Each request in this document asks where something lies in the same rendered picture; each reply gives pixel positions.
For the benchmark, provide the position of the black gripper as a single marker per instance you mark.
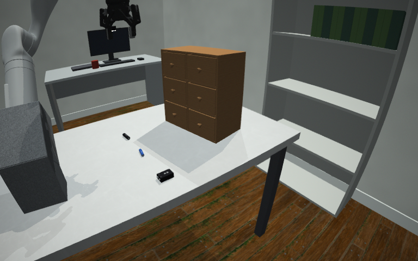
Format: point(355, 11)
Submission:
point(118, 10)

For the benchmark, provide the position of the brown wooden chest of drawers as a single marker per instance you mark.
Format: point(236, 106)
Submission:
point(229, 87)

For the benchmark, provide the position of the brown wooden drawer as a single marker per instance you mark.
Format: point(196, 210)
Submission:
point(176, 114)
point(202, 98)
point(201, 124)
point(202, 69)
point(174, 64)
point(175, 90)

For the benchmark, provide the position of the black 9v battery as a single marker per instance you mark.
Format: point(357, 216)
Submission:
point(165, 175)

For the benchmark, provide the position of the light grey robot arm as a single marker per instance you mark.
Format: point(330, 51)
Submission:
point(20, 80)

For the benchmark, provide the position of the black aa battery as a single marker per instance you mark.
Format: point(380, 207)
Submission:
point(126, 136)

